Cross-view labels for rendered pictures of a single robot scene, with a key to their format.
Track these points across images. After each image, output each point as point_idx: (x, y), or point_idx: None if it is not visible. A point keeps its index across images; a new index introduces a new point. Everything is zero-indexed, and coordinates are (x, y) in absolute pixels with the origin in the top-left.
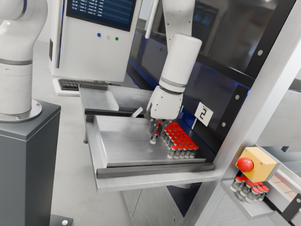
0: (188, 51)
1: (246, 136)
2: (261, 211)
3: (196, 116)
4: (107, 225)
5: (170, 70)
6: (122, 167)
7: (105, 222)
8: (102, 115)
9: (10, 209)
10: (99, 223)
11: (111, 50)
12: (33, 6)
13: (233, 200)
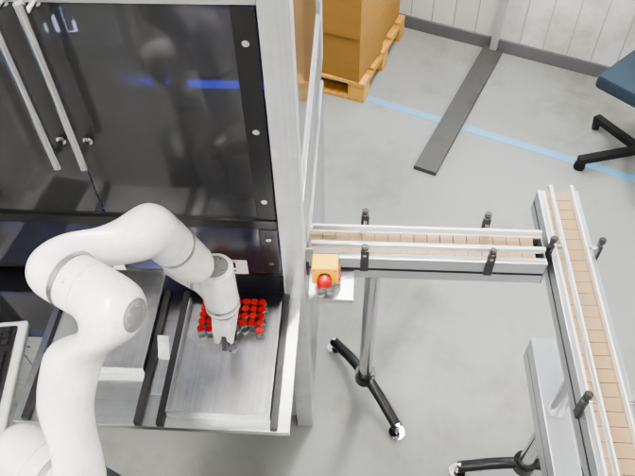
0: (232, 280)
1: (303, 260)
2: (351, 286)
3: None
4: (188, 453)
5: (227, 304)
6: (273, 401)
7: (181, 457)
8: (168, 399)
9: None
10: (180, 467)
11: None
12: None
13: (330, 302)
